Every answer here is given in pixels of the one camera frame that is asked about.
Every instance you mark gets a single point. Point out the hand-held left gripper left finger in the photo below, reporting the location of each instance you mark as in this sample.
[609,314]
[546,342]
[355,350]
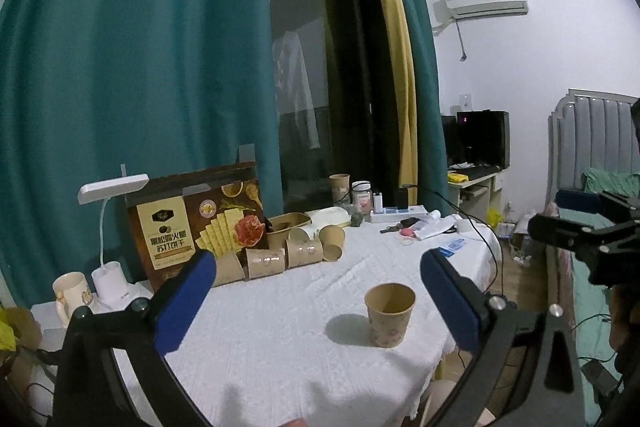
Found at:
[185,302]

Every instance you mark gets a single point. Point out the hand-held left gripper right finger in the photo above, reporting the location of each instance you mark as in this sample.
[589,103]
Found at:
[450,307]

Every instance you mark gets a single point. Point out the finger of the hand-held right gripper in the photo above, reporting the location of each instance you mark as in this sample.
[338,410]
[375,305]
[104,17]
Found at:
[555,229]
[577,201]

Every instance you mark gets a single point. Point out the person's right forearm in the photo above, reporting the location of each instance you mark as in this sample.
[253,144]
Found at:
[625,322]

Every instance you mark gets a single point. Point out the brown paper cup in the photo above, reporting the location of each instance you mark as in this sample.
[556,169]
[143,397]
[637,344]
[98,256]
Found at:
[332,241]
[298,234]
[339,189]
[390,314]
[230,268]
[265,263]
[304,252]

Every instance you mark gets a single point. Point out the green pillow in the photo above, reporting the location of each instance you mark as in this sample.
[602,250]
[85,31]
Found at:
[612,182]

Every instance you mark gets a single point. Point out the bed with green sheet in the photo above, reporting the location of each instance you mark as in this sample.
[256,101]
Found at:
[585,287]

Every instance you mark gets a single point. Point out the blue card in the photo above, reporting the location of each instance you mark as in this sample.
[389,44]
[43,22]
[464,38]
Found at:
[451,247]

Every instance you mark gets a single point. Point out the yellow bag beside desk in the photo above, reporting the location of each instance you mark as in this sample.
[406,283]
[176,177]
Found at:
[495,217]

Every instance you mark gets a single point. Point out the grey padded headboard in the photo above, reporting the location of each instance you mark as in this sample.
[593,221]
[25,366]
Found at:
[585,137]

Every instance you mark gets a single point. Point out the brown cracker box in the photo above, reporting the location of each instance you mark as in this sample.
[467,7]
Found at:
[175,227]

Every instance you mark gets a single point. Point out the white desk lamp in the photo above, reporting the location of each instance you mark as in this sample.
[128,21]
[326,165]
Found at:
[112,279]

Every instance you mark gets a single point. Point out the pink small object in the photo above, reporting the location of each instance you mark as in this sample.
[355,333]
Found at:
[406,234]

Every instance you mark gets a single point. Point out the white computer desk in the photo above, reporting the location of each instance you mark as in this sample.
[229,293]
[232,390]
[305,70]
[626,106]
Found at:
[475,197]

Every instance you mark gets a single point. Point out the black key fob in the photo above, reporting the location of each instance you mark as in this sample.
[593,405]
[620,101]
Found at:
[410,222]

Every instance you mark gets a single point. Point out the white tablecloth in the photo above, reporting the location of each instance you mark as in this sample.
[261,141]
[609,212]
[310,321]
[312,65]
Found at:
[280,337]

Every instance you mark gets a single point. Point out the white power strip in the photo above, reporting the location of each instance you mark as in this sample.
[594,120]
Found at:
[397,214]

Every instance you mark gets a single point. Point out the yellow object on desk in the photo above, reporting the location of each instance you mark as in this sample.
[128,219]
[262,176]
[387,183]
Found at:
[457,177]

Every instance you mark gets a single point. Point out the black computer monitor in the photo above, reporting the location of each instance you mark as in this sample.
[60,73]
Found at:
[482,139]

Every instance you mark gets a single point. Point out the cream ceramic mug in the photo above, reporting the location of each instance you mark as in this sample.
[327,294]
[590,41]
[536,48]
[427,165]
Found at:
[70,294]

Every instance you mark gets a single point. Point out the black power adapter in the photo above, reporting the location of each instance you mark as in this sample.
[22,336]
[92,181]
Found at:
[600,377]

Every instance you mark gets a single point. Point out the brown paper bowl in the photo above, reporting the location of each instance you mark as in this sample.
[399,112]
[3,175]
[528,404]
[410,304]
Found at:
[286,229]

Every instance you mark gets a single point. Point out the small green figurine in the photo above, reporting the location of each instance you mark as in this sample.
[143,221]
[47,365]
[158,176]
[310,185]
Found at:
[356,220]

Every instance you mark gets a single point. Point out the glass jar with white lid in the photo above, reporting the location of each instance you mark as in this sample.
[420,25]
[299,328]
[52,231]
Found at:
[361,199]

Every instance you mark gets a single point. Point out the white flat container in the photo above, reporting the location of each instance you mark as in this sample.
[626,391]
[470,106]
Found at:
[327,217]

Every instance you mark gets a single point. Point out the yellow plastic bag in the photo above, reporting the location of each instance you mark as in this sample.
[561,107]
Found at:
[15,329]

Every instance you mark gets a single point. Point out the narrow teal curtain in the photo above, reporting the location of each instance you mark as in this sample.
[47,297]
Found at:
[425,82]

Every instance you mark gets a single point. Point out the white air conditioner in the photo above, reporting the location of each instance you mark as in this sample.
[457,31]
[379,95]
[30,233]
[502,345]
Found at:
[482,2]

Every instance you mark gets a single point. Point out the wide teal curtain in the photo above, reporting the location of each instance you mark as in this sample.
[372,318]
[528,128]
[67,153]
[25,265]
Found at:
[125,82]

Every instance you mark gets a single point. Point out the yellow curtain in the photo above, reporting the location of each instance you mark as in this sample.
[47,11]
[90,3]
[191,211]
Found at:
[395,57]

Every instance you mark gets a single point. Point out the dark glass window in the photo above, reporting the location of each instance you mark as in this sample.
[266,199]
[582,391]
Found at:
[330,82]

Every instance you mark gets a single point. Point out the white wall socket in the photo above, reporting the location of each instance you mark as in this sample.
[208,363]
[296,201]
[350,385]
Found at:
[466,102]

